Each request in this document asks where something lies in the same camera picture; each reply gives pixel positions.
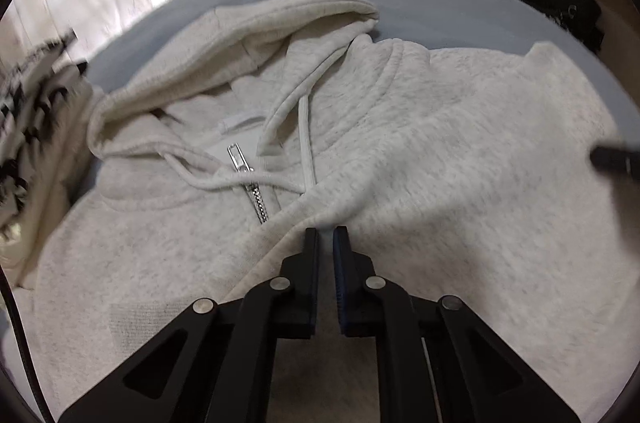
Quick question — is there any black and white printed garment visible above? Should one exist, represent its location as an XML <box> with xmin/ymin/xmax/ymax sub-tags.
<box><xmin>0</xmin><ymin>30</ymin><xmax>88</xmax><ymax>204</ymax></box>

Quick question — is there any black cable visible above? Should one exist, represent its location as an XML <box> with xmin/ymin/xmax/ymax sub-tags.
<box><xmin>0</xmin><ymin>273</ymin><xmax>53</xmax><ymax>423</ymax></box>

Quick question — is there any cream shiny padded jacket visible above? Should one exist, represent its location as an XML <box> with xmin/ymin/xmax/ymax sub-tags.
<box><xmin>0</xmin><ymin>63</ymin><xmax>108</xmax><ymax>291</ymax></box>

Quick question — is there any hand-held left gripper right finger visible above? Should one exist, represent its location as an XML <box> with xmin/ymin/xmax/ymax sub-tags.
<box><xmin>332</xmin><ymin>226</ymin><xmax>583</xmax><ymax>423</ymax></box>

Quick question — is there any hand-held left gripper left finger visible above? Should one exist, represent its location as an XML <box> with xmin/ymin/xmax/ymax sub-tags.
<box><xmin>59</xmin><ymin>228</ymin><xmax>320</xmax><ymax>423</ymax></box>

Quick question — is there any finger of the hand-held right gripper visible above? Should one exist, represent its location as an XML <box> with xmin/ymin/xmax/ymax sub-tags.
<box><xmin>589</xmin><ymin>144</ymin><xmax>640</xmax><ymax>181</ymax></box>

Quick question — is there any light grey zip hoodie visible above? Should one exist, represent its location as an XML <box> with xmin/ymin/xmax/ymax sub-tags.
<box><xmin>10</xmin><ymin>0</ymin><xmax>640</xmax><ymax>423</ymax></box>

